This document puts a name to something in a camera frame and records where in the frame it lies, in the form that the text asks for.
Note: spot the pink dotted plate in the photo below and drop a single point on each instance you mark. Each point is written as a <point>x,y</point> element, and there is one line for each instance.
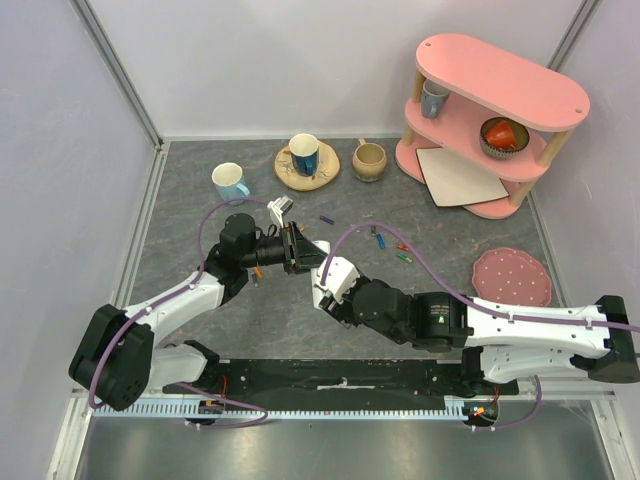
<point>510,276</point>

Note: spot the grey-blue mug on shelf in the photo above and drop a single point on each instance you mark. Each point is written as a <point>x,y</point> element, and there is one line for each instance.
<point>433,99</point>

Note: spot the green battery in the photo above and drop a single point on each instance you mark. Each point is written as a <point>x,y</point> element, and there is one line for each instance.
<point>404,258</point>

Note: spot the orange cup in bowl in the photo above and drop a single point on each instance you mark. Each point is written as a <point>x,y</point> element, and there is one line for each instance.
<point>501,136</point>

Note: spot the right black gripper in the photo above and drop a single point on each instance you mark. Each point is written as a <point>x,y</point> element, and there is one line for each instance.
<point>329,304</point>

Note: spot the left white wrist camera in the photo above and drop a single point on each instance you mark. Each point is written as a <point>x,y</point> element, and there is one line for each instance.
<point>278,208</point>

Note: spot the grey patterned bowl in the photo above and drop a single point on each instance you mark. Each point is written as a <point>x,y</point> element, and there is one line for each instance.
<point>522,136</point>

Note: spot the grey cable duct rail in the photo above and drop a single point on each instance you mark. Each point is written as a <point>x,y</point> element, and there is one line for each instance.
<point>196,408</point>

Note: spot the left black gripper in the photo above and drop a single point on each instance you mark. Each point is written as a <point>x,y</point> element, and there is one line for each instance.
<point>300,255</point>

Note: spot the white square board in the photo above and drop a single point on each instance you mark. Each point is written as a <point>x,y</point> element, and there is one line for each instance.
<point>453,181</point>

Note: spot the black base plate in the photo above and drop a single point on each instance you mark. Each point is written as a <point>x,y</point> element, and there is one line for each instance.
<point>345,383</point>

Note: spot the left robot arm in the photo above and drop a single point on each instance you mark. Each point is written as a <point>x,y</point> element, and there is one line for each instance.
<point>117,359</point>

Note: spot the pink three-tier shelf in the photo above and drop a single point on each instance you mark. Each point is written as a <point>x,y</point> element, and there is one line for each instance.
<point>486,81</point>

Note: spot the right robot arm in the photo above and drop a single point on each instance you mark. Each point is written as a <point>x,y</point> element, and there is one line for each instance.
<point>499,343</point>

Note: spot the light blue mug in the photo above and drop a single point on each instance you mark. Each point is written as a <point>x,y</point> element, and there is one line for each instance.
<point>228,179</point>

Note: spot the beige floral plate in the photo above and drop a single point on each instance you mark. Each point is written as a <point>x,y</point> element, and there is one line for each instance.
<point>327,168</point>

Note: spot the beige ceramic mug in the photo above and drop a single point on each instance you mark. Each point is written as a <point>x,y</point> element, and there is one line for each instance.
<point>369,161</point>

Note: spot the dark blue mug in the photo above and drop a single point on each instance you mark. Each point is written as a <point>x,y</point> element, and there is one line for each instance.
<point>304,151</point>

